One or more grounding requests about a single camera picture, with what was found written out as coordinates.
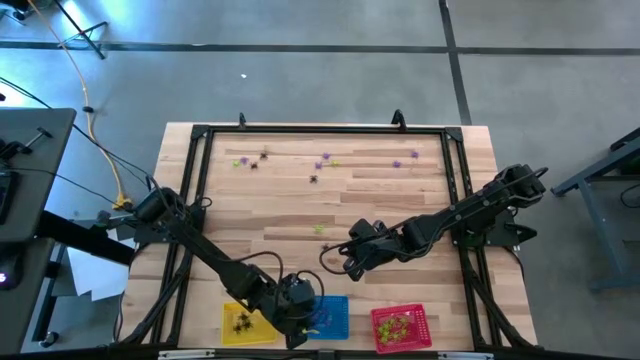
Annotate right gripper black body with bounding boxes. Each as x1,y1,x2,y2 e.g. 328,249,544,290
349,224,419,266

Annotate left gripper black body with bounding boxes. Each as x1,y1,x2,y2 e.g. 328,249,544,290
267,274,319,335

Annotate blue plastic slotted basket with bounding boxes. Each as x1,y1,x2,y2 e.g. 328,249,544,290
305,294,351,342

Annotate yellow plastic slotted basket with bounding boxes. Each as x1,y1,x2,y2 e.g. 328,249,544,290
220,301,279,347

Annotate red plastic slotted basket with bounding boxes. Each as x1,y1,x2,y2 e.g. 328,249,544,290
370,303,433,355

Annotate white paper sheets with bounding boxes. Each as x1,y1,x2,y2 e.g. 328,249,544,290
49,227,132,302

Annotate black desk support beam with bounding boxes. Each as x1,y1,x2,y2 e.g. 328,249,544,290
35,209,136,267

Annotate grey desk top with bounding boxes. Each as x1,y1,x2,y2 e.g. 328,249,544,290
0,107,78,244

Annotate black desk device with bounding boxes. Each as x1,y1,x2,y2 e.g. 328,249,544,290
0,169,20,226

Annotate black desk clamp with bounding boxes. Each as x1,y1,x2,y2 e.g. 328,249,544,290
0,126,54,162

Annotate black tripod stand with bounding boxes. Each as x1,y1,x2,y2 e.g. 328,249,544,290
52,0,109,60

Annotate black equipment base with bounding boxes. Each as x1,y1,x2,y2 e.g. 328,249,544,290
0,0,54,22

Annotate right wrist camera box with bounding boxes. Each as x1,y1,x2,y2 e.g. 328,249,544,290
348,218,385,241

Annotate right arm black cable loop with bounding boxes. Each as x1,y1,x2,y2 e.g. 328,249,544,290
318,243,357,276

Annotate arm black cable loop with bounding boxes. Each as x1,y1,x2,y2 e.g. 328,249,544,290
232,249,287,284
318,243,357,276

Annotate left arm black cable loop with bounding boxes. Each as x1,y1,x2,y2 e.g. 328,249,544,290
232,249,287,284

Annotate silver metal bracket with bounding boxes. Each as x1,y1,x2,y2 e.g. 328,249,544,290
436,351,495,360
157,349,217,360

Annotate black aluminium rail frame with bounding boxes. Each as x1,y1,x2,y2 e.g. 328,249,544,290
112,122,540,351

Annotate blue-grey metal cart frame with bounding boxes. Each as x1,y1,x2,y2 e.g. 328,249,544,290
549,127,640,294

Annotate black cable on cart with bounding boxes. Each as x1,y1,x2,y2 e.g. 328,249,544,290
618,183,640,209

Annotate black floor cable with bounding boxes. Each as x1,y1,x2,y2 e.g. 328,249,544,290
0,165,136,211
0,75,156,191

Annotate orange extension cable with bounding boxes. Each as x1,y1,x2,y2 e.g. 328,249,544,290
27,0,134,211

